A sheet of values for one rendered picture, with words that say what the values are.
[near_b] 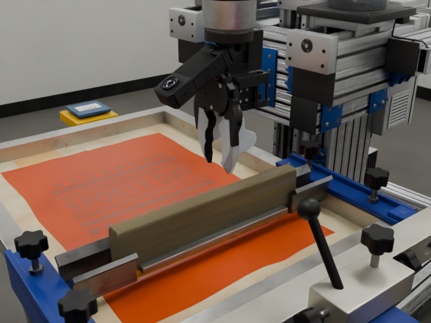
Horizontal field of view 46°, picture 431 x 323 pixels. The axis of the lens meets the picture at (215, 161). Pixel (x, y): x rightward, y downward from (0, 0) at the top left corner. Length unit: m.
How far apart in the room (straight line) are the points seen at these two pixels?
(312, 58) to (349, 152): 0.65
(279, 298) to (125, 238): 0.24
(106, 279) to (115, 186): 0.38
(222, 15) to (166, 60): 4.43
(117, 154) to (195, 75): 0.58
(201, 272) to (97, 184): 0.38
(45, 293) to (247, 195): 0.35
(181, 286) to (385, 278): 0.31
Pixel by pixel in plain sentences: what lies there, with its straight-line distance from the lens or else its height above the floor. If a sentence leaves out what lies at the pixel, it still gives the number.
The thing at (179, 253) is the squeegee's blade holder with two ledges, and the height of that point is 0.99.
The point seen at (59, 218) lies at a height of 0.95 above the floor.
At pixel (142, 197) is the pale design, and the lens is 1.03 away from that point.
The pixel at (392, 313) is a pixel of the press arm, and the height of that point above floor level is 1.04.
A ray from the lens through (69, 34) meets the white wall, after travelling 4.63.
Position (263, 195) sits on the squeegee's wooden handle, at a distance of 0.88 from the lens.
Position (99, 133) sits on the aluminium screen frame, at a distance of 1.33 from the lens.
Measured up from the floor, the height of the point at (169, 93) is 1.25.
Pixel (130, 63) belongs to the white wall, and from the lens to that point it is 4.93.
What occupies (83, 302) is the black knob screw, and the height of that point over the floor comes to 1.06.
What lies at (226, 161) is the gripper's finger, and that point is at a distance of 0.76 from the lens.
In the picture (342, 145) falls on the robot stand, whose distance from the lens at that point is 1.80.
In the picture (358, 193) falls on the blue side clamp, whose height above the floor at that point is 1.00.
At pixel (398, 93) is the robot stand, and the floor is 0.91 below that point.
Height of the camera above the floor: 1.45
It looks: 25 degrees down
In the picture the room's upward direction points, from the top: straight up
